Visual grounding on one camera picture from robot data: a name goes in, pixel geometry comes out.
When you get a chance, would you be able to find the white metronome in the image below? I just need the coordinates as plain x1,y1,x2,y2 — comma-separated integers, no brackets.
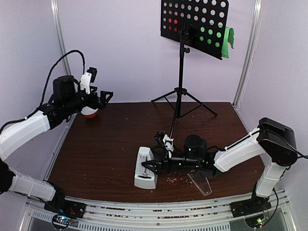
134,146,158,190

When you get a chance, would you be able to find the clear metronome cover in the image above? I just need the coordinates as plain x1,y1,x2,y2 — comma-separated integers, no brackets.
187,172,212,196

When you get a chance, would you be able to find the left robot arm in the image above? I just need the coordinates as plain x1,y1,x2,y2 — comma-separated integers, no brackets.
0,72,113,214

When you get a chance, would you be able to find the black music stand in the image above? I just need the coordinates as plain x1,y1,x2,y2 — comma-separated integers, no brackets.
151,0,229,137

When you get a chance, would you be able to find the green cloth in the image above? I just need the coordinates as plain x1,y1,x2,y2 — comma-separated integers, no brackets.
221,26,235,59

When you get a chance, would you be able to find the aluminium frame post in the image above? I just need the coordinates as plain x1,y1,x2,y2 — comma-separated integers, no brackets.
233,0,264,109
50,0,81,108

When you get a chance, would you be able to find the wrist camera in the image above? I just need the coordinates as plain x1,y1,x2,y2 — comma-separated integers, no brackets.
80,67,98,94
154,132,174,158

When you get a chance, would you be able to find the right aluminium frame post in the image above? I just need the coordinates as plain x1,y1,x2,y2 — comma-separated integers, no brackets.
233,0,264,109

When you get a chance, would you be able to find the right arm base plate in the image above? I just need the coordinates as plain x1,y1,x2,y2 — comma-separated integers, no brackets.
230,199,272,218

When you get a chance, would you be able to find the left circuit board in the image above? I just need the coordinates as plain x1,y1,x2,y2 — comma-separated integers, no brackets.
51,214,72,230

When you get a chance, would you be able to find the aluminium front rail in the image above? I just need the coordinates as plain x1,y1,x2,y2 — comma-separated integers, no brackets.
24,192,289,231

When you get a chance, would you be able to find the left aluminium frame post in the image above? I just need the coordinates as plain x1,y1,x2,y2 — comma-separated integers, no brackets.
50,0,81,108

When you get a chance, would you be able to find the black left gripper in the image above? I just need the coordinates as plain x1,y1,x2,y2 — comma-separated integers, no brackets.
64,85,113,114

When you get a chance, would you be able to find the circuit board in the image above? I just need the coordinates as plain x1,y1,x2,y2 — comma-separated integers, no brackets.
244,213,271,229
51,214,72,230

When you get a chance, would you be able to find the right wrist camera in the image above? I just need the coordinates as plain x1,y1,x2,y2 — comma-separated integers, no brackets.
154,132,174,158

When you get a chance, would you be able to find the orange white bowl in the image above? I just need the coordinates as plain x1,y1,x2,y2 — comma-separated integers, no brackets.
81,107,98,119

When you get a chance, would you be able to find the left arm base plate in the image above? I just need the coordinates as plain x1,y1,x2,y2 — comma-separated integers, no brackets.
44,200,86,219

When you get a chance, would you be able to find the right circuit board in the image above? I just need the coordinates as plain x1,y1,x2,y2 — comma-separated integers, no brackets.
244,213,271,229

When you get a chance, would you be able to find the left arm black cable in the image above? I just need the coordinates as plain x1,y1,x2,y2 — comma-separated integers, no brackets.
38,49,87,114

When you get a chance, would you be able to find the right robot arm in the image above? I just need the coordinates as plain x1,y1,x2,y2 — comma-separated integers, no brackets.
135,117,299,213

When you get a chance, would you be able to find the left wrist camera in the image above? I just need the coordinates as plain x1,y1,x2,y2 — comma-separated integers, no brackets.
80,67,98,94

